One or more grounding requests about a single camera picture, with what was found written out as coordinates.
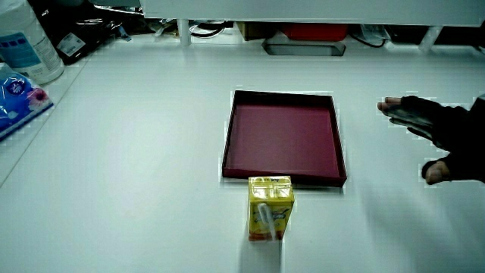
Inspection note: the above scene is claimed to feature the yellow ice redtea carton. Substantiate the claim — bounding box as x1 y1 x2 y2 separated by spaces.
248 175 296 243

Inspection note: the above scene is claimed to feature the black cable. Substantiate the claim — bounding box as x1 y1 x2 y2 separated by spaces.
189 20 234 39
348 31 387 49

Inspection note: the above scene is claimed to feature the person's right hand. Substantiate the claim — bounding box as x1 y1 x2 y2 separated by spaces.
377 93 485 187

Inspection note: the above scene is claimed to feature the blue tissue packet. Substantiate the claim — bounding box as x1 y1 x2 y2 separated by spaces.
0 62 55 142

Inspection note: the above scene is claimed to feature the grey monitor stand base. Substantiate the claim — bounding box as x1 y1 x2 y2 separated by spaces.
261 39 347 57

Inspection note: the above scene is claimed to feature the white wipes canister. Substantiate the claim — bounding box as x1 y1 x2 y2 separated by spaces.
0 0 65 85

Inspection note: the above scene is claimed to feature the brown cardboard box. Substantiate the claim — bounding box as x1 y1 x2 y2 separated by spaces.
236 21 282 42

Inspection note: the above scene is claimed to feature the red box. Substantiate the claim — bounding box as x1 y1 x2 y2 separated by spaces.
280 23 349 42

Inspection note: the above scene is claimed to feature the dark red tray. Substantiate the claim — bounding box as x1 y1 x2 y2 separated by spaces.
221 89 348 188

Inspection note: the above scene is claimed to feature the white desk shelf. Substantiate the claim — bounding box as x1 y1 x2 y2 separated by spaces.
139 0 485 52

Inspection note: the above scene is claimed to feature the black plastic bag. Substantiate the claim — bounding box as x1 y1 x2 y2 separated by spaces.
28 0 128 66

